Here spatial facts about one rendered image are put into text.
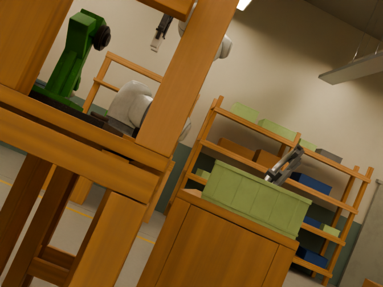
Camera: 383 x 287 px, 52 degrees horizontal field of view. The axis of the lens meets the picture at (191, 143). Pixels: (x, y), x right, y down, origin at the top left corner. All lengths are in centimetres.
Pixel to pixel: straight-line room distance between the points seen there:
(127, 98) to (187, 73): 99
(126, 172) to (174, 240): 76
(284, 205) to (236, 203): 19
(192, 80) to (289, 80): 664
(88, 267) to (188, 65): 51
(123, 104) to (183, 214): 61
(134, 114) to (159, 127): 98
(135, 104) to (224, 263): 83
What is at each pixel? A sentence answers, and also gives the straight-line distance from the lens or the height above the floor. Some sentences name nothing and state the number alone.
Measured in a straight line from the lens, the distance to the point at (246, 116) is 661.
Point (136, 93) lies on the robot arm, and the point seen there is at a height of 111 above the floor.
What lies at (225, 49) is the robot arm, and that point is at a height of 157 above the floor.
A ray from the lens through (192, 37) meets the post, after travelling 95.
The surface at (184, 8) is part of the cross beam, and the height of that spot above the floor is 120.
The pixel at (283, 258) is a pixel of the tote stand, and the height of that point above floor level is 71.
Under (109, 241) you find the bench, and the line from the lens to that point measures 93.
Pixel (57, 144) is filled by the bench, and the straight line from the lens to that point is 94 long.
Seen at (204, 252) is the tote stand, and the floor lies 60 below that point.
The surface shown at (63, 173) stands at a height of 64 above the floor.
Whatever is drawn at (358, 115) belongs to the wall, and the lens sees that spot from 811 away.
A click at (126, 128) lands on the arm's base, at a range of 190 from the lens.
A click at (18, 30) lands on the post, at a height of 101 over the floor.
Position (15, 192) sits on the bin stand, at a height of 50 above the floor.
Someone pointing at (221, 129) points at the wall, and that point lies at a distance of 706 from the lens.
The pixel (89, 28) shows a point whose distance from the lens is 113.
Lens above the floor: 87
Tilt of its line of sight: 4 degrees up
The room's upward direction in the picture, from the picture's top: 24 degrees clockwise
